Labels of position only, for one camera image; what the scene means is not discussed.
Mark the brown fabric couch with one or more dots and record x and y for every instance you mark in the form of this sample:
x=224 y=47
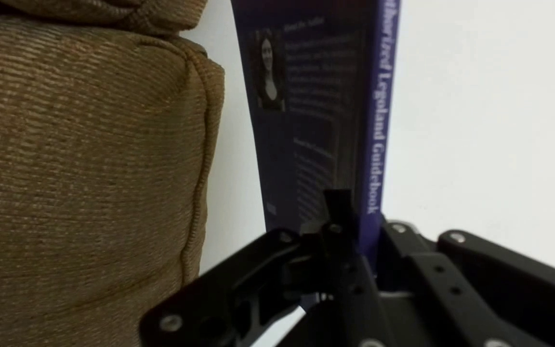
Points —
x=78 y=174

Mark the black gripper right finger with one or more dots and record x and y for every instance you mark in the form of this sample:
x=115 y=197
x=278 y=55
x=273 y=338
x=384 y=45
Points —
x=483 y=296

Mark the blue Legoland guidebook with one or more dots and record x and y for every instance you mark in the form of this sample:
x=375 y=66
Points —
x=317 y=103

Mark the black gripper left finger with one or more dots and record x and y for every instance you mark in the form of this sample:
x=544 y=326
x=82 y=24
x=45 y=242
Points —
x=246 y=290

